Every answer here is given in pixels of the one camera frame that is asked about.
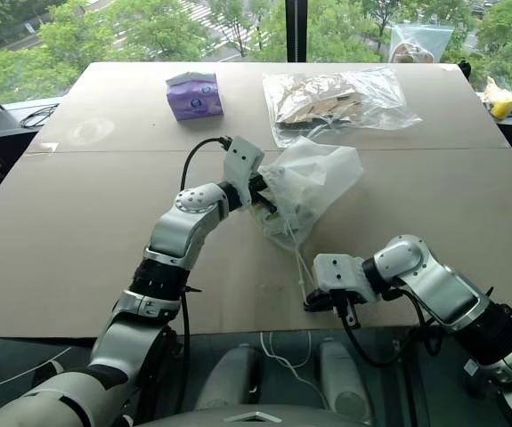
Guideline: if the clear bag of cardboard pieces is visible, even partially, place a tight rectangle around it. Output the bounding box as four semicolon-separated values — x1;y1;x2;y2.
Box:
261;66;423;149

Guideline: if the white braided rope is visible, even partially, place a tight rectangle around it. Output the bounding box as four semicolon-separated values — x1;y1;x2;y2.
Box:
280;220;318;304

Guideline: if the black window frame post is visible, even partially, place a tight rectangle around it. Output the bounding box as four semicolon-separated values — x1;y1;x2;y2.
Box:
285;0;308;64

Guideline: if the black cable on sill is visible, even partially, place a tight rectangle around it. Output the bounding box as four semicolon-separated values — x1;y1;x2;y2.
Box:
20;102;61;129

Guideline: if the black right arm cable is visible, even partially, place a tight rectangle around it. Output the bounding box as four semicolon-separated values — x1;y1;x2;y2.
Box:
333;287;431;367

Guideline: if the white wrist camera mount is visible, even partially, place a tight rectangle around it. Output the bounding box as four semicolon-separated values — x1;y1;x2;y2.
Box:
223;136;266;211
312;253;379;308

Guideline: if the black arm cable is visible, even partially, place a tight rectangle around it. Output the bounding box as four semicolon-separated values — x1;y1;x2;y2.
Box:
333;287;431;367
179;136;235;190

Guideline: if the grey rounded robot foot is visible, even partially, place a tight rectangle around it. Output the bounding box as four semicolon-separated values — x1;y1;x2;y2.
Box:
318;339;373;415
192;343;264;413

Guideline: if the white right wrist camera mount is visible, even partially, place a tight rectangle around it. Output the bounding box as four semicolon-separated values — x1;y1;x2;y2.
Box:
312;253;379;308

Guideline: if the white thin cable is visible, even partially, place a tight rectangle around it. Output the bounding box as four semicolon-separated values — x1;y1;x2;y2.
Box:
259;330;324;393

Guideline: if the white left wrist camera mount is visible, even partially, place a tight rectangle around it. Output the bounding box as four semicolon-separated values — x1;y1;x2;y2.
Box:
223;136;266;211

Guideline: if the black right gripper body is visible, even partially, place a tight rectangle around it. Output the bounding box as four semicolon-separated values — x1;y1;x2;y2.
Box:
325;287;369;313

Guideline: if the yellow soft toy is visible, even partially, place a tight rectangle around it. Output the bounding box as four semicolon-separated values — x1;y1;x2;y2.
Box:
481;77;512;121

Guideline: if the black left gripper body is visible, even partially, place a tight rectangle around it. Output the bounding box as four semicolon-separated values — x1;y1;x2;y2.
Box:
246;173;269;208

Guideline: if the clear plastic bag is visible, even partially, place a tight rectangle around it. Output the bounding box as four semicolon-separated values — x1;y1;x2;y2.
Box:
248;136;365;251

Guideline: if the grey robot torso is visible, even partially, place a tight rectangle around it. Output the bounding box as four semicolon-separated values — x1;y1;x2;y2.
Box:
134;401;421;427

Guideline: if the purple tissue pack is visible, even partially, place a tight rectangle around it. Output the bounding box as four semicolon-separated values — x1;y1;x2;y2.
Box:
165;70;226;123

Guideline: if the clear zip bag with items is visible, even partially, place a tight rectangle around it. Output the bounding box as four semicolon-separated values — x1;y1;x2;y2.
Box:
387;22;455;66

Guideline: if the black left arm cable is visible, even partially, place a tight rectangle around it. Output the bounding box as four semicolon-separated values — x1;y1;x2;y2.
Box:
179;136;235;190

